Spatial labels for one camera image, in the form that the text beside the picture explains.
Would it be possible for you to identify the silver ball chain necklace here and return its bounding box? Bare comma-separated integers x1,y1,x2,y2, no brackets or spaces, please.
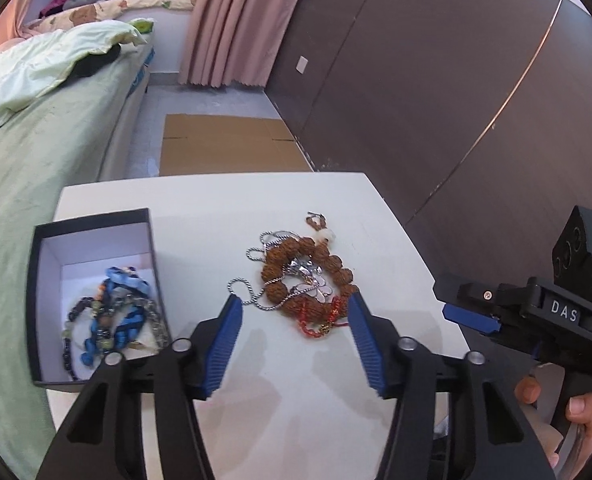
226,228,307,313

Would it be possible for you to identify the blue woven beaded bracelet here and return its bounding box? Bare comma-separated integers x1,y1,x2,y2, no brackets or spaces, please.
80,264,153,369

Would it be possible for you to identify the brown rudraksha bead bracelet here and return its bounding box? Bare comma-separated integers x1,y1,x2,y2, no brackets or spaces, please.
260,211,360,339

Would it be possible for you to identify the black bead jade bracelet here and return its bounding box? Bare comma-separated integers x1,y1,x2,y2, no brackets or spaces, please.
60,294,115,382

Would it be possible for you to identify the right hand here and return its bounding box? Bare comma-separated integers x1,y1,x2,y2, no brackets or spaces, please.
514,375,592,470

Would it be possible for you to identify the white table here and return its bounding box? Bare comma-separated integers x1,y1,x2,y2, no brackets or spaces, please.
56,172,466,479

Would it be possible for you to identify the black box white interior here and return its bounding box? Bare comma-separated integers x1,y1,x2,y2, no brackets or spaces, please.
26,209,171,391

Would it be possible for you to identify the dark brown wardrobe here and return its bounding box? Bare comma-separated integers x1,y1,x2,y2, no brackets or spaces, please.
268,0,592,285

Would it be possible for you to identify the flat brown cardboard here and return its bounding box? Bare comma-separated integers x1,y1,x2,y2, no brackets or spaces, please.
159,114,311,177

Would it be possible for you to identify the bed with green sheet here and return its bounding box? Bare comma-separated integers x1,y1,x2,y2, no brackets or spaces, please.
0,44,153,479

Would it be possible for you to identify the black cloth on bed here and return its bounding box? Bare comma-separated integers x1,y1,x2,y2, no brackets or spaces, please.
68,44,121,79

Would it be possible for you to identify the green toy on bed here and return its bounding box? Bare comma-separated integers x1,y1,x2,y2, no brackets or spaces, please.
128,18,155,35

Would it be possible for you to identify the pink curtain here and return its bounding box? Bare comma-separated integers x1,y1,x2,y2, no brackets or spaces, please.
179,0,298,88

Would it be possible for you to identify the light green duvet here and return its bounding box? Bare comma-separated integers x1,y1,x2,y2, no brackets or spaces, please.
0,20,146,127

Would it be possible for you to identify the floral patterned quilt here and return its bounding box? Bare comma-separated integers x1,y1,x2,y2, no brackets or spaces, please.
20,0,197,36

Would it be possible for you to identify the black tracking camera box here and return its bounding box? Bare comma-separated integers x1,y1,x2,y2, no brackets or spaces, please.
551,206,592,303

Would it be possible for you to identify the white wall switch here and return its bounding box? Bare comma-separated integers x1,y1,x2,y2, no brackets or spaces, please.
296,56,309,74

